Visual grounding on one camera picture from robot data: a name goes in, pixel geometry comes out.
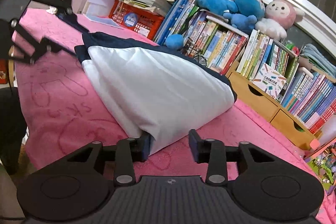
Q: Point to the row of thin children's books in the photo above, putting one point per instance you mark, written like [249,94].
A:
[267,56]

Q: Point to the pink triangular toy house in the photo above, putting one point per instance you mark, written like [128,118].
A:
[323,169]

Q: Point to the miniature black bicycle model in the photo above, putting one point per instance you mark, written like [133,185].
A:
[199,58]

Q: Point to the blue round plush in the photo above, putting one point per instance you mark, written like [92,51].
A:
[174,40]

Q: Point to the row of paperback books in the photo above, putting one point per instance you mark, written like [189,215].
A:
[218,48]

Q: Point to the pink rabbit-print blanket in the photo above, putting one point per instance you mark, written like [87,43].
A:
[65,108]

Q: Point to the row of pastel-spine books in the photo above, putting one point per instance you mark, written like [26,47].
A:
[312,103]

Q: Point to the blue cat plush toy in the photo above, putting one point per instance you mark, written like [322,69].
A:
[246,1]

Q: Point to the navy white red jacket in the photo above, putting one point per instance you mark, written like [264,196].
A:
[157,87]

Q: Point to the pink rabbit plush toy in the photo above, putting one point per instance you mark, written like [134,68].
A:
[278,14]

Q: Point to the stack of teal booklets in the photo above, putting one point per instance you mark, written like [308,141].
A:
[320,56]

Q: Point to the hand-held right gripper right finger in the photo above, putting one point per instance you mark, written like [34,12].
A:
[194,145]

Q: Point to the white crumpled tissue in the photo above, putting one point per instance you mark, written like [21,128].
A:
[52,9]

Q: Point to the blue flat card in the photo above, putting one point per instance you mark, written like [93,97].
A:
[105,21]

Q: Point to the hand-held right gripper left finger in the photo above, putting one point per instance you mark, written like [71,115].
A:
[145,146]

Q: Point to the red plastic crate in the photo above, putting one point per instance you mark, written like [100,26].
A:
[147,24]

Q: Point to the white pencil-print box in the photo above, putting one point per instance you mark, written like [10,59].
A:
[270,82]

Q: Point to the dark cloth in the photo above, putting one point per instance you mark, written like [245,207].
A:
[11,129]

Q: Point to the wooden drawer organizer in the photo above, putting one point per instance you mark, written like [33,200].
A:
[262,103]

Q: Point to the small green toy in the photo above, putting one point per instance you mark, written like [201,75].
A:
[291,47]

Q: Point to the white card sheet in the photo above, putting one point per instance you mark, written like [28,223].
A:
[328,133]

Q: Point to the row of tall blue books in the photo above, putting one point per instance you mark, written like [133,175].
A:
[176,16]

